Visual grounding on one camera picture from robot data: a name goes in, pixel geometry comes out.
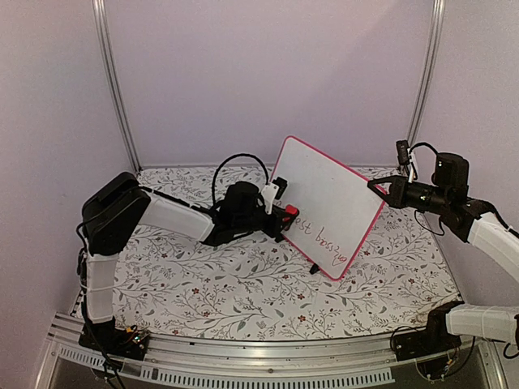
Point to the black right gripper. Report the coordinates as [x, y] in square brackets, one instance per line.
[396, 193]

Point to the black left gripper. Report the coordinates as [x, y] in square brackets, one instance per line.
[275, 228]

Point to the red whiteboard eraser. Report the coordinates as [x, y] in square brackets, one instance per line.
[291, 211]

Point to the pink framed whiteboard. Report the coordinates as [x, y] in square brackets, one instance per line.
[336, 209]

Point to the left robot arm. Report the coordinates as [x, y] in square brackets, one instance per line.
[111, 216]

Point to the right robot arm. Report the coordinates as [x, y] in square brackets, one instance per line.
[474, 221]

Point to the floral patterned table mat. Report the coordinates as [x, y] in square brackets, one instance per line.
[258, 289]

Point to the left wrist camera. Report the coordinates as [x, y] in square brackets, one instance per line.
[273, 191]

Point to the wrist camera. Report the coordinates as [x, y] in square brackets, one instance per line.
[405, 159]
[273, 191]

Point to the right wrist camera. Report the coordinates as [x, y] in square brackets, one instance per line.
[405, 159]

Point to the right aluminium frame post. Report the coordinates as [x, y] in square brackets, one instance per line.
[433, 44]

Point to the aluminium frame post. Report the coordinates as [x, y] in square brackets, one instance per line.
[433, 44]
[107, 56]

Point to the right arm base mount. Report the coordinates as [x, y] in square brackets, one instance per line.
[422, 343]

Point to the front aluminium rail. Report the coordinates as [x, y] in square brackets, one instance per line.
[180, 362]

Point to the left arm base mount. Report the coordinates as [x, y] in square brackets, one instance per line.
[105, 337]

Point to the left aluminium frame post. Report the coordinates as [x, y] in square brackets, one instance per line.
[107, 56]

